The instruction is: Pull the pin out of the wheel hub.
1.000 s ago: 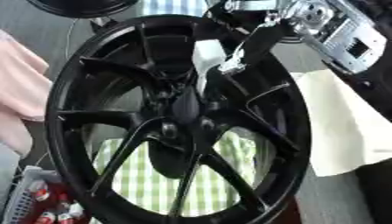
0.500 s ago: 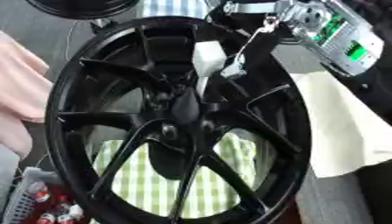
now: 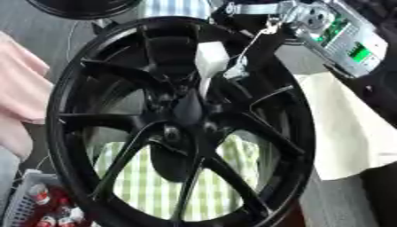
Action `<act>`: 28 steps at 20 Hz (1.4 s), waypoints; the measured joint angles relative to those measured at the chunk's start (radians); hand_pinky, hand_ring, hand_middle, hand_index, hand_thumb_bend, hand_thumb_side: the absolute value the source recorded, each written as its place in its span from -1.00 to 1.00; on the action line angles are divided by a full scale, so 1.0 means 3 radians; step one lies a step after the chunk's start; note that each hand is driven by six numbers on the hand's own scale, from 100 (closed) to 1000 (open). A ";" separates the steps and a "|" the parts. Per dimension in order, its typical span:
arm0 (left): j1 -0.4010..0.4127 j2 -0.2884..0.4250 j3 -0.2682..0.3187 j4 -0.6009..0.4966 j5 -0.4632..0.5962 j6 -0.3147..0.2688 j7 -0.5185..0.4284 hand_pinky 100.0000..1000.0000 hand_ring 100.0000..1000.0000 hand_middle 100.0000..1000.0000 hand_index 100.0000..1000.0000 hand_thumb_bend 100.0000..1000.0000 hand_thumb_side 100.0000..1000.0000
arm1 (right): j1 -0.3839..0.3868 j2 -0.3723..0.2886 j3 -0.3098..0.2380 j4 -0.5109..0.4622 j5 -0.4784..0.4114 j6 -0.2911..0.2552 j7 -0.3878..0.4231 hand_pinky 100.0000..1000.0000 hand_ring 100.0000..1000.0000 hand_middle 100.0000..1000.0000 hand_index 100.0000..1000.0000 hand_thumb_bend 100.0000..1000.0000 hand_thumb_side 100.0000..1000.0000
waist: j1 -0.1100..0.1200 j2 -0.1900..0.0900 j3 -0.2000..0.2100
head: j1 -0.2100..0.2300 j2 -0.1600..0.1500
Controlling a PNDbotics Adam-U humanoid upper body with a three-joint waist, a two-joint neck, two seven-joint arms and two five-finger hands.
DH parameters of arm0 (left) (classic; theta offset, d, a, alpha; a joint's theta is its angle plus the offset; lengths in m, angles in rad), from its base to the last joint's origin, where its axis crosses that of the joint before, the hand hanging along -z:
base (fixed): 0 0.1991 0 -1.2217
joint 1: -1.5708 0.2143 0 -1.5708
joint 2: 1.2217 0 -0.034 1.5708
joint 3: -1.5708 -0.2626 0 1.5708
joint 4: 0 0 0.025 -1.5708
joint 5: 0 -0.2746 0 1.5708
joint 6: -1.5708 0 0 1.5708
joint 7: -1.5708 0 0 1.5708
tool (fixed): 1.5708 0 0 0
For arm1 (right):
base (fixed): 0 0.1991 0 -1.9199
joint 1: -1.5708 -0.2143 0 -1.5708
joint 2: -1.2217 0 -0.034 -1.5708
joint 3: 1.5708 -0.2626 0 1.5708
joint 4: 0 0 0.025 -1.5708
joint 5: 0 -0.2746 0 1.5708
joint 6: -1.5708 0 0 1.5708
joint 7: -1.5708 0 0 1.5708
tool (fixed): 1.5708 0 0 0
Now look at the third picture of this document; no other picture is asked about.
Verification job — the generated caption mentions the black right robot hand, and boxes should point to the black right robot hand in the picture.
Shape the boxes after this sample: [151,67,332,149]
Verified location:
[211,1,301,82]

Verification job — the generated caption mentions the white pin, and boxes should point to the white pin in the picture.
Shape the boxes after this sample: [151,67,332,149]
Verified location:
[193,41,231,98]

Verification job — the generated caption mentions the black spoked wheel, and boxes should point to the black spoked wheel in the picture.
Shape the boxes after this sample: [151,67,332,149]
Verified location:
[44,16,318,227]

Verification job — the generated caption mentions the blue white striped cloth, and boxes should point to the blue white striped cloth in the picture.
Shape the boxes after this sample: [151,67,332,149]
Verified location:
[137,0,214,20]

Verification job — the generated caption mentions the black round tyre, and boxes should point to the black round tyre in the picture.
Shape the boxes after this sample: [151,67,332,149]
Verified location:
[25,0,144,21]

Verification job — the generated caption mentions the pink cloth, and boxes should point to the pink cloth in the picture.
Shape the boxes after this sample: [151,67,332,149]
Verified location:
[0,30,55,162]

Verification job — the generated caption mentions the red white small bottle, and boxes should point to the red white small bottle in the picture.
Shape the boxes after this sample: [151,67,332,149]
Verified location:
[35,215,58,227]
[66,207,87,224]
[29,184,53,206]

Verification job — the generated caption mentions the white plastic basket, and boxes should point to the white plastic basket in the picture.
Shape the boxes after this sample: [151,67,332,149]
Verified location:
[1,168,95,227]

